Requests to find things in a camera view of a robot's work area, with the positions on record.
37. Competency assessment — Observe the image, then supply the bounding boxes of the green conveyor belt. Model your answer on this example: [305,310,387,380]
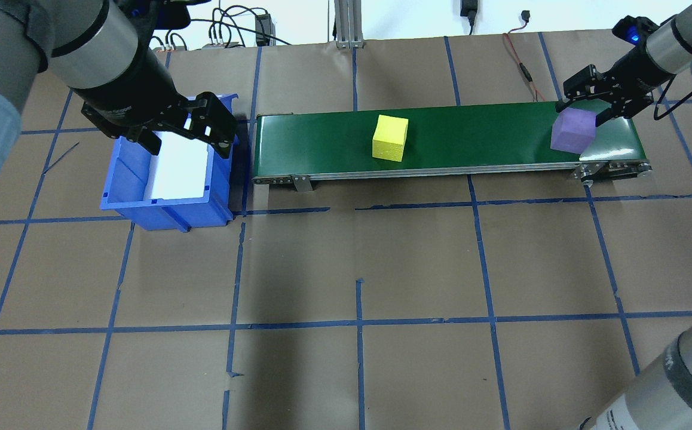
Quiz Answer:
[252,100,653,193]

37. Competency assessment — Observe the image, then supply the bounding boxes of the aluminium profile post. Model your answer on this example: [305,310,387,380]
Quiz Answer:
[334,0,366,48]

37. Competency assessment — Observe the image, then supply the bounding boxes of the yellow foam block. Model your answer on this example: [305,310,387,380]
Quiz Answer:
[372,115,409,162]

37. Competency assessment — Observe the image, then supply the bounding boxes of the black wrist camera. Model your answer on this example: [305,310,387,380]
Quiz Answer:
[612,17,660,47]
[116,0,192,33]

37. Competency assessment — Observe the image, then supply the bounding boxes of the black power adapter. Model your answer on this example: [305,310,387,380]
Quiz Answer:
[460,0,479,35]

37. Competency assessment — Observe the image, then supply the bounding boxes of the red brown wire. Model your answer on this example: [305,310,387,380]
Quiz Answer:
[503,25,562,102]

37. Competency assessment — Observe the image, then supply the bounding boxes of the purple foam block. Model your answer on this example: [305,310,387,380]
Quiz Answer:
[550,107,596,155]

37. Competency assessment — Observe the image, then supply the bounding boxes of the blue plastic storage bin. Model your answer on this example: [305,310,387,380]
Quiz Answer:
[100,93,245,232]

